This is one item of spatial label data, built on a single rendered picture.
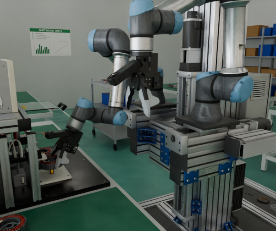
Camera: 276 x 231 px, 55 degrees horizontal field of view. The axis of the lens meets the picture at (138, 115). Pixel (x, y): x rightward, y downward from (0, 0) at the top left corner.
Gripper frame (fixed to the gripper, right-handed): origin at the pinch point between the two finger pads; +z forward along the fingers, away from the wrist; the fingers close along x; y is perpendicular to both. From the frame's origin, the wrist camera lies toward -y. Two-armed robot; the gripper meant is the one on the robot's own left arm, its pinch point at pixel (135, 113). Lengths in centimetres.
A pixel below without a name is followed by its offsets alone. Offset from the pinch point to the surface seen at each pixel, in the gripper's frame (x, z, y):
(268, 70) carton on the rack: 371, 23, 579
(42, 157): 46, 27, -24
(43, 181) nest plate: 42, 37, -25
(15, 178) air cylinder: 44, 34, -37
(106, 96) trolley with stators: 315, 46, 113
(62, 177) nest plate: 42, 37, -17
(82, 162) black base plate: 57, 38, -3
